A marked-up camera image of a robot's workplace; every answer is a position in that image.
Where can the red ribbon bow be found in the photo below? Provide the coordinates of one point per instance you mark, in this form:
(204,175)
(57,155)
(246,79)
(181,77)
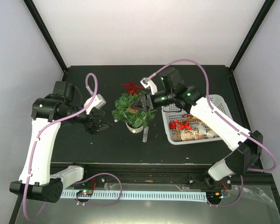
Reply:
(180,126)

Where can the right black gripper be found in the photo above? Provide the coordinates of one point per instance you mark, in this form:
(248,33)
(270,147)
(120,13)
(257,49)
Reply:
(144,98)

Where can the brown pine cone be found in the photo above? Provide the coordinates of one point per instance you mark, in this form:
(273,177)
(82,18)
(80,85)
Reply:
(131,110)

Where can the white perforated plastic basket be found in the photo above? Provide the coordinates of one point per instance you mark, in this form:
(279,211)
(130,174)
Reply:
(170,113)

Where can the left black frame post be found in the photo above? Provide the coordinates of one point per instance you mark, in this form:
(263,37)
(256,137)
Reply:
(45,33)

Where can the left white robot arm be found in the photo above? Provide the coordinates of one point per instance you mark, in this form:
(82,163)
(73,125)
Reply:
(35,176)

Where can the red gift box ornament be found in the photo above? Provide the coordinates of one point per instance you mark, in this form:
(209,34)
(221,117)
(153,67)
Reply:
(172,125)

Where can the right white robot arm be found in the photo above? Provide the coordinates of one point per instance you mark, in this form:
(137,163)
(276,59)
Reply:
(242,143)

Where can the small green christmas tree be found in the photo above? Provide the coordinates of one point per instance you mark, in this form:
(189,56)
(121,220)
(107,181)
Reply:
(135,120)

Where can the red berry sprig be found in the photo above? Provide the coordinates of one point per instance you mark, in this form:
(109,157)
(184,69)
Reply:
(186,115)

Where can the white mesh bow bell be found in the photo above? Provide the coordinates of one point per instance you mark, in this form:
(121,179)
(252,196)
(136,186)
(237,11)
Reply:
(206,132)

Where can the right black frame post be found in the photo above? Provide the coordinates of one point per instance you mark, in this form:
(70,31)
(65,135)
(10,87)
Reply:
(267,5)

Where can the red glitter star topper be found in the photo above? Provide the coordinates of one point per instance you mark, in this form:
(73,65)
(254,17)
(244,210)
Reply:
(132,89)

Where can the white slotted cable duct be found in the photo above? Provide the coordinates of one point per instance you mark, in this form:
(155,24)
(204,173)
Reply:
(134,195)

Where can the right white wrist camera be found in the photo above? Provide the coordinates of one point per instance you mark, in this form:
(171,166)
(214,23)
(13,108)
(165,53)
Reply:
(149,84)

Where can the beige fabric sack ornament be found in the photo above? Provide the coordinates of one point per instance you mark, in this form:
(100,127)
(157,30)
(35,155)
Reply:
(186,135)

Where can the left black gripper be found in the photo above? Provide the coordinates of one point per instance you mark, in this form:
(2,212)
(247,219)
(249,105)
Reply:
(93,129)

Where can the black frame post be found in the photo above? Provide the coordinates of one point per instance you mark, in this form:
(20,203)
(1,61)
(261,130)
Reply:
(267,5)
(45,33)

